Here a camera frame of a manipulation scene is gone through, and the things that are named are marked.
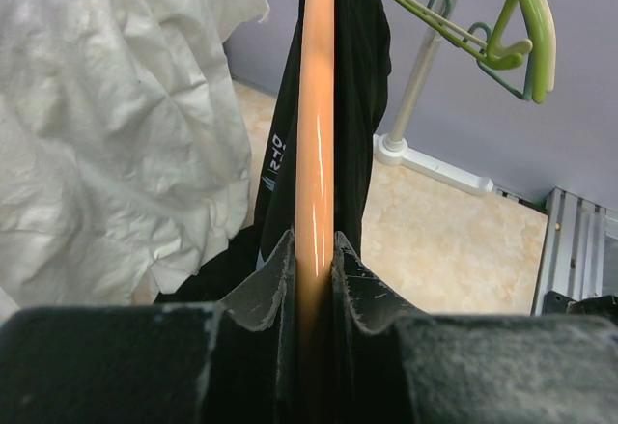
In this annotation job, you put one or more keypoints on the metal clothes rack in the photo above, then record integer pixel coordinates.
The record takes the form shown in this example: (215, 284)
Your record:
(441, 106)

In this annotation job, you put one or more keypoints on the off-white t-shirt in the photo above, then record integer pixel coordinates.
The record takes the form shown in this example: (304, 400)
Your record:
(125, 161)

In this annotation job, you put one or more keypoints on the orange hanger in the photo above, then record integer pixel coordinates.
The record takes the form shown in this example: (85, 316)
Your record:
(314, 210)

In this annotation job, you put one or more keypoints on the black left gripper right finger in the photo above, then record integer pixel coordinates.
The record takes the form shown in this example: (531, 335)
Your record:
(398, 364)

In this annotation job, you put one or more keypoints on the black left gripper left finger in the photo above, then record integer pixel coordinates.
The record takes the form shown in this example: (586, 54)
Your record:
(225, 361)

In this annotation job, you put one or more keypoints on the black t-shirt white trim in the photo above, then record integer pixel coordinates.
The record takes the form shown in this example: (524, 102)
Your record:
(362, 67)

